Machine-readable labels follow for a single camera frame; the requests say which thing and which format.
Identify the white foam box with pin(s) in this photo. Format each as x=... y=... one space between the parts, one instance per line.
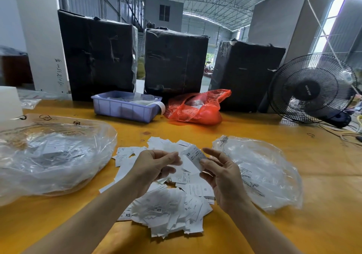
x=9 y=105

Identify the person's right forearm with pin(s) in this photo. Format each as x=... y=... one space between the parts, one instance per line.
x=266 y=234

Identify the grey cabin with window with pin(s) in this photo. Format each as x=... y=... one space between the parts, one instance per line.
x=163 y=14

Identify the white pillar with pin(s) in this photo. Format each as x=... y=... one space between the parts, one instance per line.
x=40 y=36

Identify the large clear bag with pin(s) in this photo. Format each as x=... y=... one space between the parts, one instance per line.
x=55 y=160

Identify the red plastic bag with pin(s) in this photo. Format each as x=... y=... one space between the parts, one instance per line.
x=198 y=107

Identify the person's left hand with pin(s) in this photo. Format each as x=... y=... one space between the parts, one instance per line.
x=150 y=169

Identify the blue plastic bin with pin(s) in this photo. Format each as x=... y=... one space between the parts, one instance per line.
x=121 y=106

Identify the person's left forearm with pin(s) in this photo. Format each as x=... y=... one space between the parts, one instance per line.
x=82 y=225

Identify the white paper label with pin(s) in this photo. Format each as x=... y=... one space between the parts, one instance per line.
x=195 y=156

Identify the person's right hand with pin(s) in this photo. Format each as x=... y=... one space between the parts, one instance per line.
x=226 y=180

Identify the pile of white labels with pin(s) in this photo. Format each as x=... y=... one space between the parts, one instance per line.
x=164 y=203

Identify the clear plastic bag black print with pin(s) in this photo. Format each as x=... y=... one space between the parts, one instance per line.
x=266 y=172

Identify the brown wooden cabinet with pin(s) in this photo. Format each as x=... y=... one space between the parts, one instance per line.
x=16 y=70

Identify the large black wrapped bale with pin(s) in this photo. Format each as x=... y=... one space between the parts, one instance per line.
x=97 y=56
x=176 y=64
x=248 y=77

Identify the black table fan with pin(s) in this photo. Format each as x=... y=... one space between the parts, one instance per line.
x=311 y=88

